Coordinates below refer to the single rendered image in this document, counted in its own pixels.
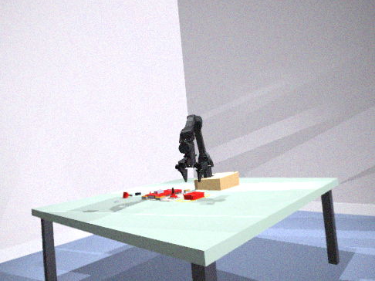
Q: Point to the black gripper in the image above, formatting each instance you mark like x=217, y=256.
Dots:
x=200, y=167

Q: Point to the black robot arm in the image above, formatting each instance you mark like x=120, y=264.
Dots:
x=191, y=131

